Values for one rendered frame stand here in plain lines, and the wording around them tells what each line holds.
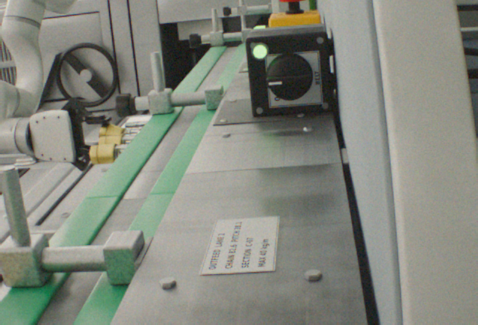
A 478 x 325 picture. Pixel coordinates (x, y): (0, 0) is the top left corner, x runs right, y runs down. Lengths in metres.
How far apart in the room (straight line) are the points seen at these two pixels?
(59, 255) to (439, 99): 0.26
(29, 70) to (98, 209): 1.06
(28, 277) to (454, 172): 0.27
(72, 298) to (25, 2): 1.17
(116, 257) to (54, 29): 2.06
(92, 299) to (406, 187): 0.22
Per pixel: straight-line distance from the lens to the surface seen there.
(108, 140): 1.32
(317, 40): 0.70
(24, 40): 1.55
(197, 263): 0.40
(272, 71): 0.69
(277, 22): 0.99
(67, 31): 2.44
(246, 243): 0.42
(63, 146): 1.42
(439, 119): 0.27
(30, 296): 0.44
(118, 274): 0.43
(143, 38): 2.36
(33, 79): 1.60
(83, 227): 0.54
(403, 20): 0.28
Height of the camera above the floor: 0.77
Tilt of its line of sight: 6 degrees up
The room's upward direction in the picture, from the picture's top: 94 degrees counter-clockwise
